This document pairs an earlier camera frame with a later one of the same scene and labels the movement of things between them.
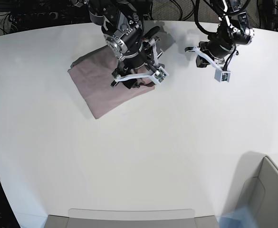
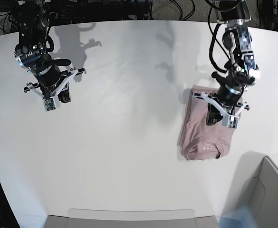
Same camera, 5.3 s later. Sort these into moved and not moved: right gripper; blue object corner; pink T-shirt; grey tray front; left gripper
Moved: right gripper; pink T-shirt; left gripper
Not moved: blue object corner; grey tray front
